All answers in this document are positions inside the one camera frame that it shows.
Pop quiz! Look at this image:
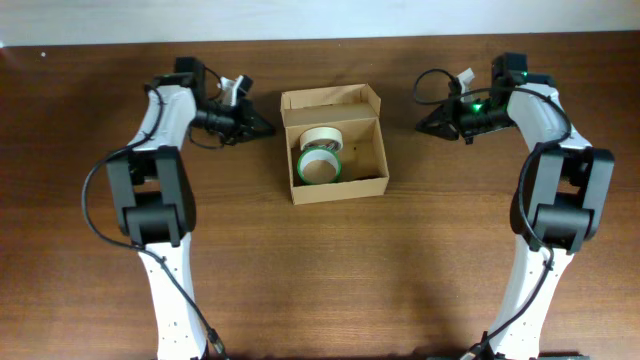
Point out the cardboard box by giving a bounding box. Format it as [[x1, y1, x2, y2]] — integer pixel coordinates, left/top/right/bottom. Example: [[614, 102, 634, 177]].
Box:
[[281, 84, 389, 205]]

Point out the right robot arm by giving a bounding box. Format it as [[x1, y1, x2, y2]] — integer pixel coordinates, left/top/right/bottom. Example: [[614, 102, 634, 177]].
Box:
[[416, 53, 615, 359]]

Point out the beige masking tape roll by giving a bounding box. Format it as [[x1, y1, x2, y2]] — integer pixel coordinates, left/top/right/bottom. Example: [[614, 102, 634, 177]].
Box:
[[299, 126, 344, 152]]

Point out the left black cable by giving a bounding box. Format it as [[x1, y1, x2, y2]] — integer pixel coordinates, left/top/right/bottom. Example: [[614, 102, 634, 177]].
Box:
[[81, 67, 231, 360]]

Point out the green tape roll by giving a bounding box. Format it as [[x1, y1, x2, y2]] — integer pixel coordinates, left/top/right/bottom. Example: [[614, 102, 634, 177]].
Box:
[[297, 147, 342, 185]]

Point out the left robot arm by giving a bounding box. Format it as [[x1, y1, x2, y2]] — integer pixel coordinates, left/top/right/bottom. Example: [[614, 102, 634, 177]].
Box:
[[106, 57, 275, 359]]

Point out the black cable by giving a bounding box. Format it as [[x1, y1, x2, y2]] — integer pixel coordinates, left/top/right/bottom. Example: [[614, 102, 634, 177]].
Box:
[[81, 67, 231, 360], [412, 68, 574, 360]]

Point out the right black cable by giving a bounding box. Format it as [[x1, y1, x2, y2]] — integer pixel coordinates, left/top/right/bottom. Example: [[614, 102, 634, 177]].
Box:
[[412, 68, 574, 360]]

